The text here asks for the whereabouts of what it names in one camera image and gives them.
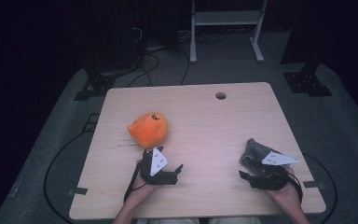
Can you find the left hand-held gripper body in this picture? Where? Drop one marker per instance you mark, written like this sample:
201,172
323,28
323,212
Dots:
164,179

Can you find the black stand base with struts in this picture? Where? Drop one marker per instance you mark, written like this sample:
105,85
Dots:
96,85

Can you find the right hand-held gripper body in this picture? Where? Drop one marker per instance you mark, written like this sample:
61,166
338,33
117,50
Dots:
270,180

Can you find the grey fuzzy cloth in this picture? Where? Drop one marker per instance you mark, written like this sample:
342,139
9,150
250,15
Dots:
254,152

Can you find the person's left hand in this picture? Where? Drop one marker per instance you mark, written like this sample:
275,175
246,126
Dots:
143,191

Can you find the person's right hand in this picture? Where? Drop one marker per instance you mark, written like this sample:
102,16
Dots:
287,194

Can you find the grey tape strip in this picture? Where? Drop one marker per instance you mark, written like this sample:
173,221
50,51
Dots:
313,185
78,191

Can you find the white metal stand frame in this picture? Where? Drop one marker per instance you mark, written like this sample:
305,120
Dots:
225,18

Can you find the orange plush toy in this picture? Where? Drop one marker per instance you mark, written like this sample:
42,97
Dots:
149,130

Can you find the black stand base plate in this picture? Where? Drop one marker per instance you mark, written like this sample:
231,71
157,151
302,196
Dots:
306,83

